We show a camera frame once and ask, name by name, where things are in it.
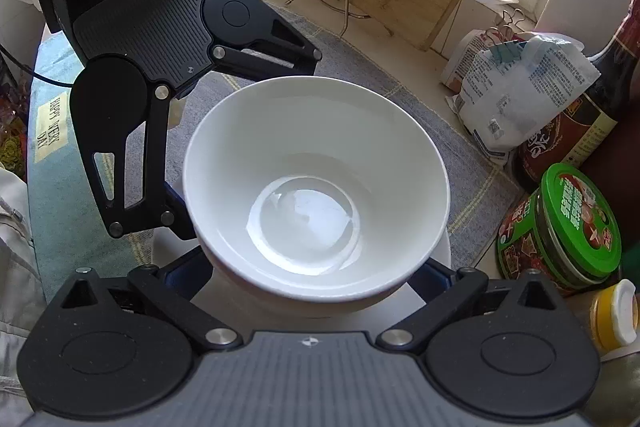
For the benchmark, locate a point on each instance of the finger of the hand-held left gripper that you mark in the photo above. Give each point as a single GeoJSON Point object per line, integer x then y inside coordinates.
{"type": "Point", "coordinates": [280, 62]}
{"type": "Point", "coordinates": [155, 157]}

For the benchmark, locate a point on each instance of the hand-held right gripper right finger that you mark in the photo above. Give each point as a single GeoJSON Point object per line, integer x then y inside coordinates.
{"type": "Point", "coordinates": [432, 279]}

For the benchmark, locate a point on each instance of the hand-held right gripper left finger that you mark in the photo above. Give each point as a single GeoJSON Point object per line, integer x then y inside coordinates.
{"type": "Point", "coordinates": [187, 274]}

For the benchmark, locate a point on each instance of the white pink flower bowl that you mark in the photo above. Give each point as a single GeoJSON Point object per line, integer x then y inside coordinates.
{"type": "Point", "coordinates": [310, 157]}
{"type": "Point", "coordinates": [320, 307]}

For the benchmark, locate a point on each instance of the grey checked cloth teal edge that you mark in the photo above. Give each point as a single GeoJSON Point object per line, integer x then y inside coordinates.
{"type": "Point", "coordinates": [360, 57]}

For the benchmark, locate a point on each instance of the colourful printed packet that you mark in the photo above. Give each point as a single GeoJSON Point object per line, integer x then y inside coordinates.
{"type": "Point", "coordinates": [12, 127]}

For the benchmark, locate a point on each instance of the green lidded sauce jar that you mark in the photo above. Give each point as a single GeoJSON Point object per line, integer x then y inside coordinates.
{"type": "Point", "coordinates": [575, 217]}

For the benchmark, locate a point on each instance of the person's light clothing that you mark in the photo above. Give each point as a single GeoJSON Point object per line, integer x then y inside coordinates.
{"type": "Point", "coordinates": [20, 307]}

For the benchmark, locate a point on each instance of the red and white food bag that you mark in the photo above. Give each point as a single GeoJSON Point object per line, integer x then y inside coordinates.
{"type": "Point", "coordinates": [462, 62]}

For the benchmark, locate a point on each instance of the yellow lidded jar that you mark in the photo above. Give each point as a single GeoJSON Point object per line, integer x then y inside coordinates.
{"type": "Point", "coordinates": [615, 317]}

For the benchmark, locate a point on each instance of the white plastic food bag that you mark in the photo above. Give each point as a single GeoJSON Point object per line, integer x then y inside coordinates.
{"type": "Point", "coordinates": [525, 97]}

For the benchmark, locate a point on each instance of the tall dark soy sauce bottle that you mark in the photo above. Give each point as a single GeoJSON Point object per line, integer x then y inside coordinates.
{"type": "Point", "coordinates": [575, 132]}

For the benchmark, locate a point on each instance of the teal binder clip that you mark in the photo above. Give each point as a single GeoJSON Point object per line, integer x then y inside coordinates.
{"type": "Point", "coordinates": [507, 49]}

